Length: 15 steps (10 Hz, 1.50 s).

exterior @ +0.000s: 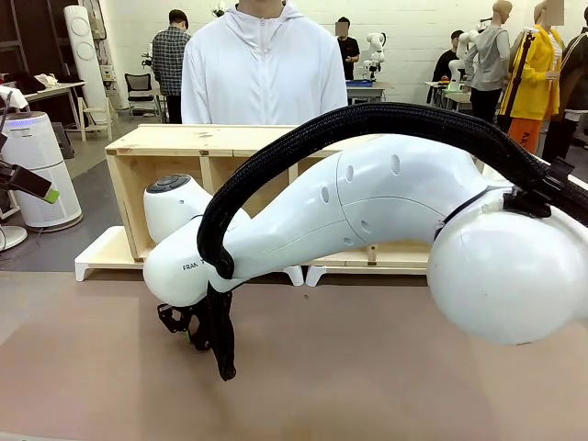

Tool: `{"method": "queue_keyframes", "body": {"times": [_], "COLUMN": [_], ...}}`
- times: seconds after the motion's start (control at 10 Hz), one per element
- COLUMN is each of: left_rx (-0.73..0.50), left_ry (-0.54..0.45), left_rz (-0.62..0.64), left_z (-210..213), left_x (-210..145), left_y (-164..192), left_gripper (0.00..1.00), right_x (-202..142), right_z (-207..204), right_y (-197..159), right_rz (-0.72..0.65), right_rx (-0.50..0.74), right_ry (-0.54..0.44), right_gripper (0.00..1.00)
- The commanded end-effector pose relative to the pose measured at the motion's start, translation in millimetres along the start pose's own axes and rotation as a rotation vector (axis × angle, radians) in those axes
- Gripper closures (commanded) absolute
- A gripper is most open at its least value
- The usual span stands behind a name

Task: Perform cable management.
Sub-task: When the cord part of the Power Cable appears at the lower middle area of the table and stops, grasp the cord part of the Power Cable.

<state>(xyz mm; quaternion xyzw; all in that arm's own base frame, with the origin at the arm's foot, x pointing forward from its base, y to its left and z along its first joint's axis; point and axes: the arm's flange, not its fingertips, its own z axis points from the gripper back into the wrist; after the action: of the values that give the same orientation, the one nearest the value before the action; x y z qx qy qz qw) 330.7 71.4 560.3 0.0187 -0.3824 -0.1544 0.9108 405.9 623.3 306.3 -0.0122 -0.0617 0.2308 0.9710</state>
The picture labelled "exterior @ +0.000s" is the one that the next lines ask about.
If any black mesh office chair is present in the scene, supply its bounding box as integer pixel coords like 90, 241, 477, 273
124, 73, 162, 116

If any white cylindrical air purifier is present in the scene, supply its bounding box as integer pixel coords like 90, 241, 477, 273
0, 111, 84, 233

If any seated person in black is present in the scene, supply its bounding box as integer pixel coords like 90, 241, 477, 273
433, 29, 466, 105

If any person in black shirt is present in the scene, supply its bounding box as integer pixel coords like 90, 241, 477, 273
336, 17, 362, 82

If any table with dark clothes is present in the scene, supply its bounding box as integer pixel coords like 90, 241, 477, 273
0, 72, 86, 130

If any person in white hoodie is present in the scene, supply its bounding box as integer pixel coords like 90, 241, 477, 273
181, 0, 349, 126

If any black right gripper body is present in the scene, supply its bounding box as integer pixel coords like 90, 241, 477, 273
176, 300, 209, 323

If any mannequin in yellow jacket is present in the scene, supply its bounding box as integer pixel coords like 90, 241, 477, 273
498, 0, 567, 155

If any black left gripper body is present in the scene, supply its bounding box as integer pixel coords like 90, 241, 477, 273
0, 159, 19, 188

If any pine wooden shelf box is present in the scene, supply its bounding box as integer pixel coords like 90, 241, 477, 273
105, 123, 488, 268

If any grey work table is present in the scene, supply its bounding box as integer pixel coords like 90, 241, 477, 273
345, 80, 395, 105

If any mannequin in grey hoodie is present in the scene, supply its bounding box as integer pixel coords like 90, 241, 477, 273
463, 0, 514, 124

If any black braided cable sleeve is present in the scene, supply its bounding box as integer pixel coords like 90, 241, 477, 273
196, 103, 588, 382

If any white tower air conditioner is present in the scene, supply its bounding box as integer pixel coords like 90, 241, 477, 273
62, 5, 108, 111

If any person in plaid shirt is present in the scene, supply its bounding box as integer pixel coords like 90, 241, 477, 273
151, 8, 192, 124

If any mannequin in dark jacket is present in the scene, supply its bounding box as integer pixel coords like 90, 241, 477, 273
541, 27, 588, 171

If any white round stand base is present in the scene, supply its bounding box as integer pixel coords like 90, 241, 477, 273
0, 224, 29, 252

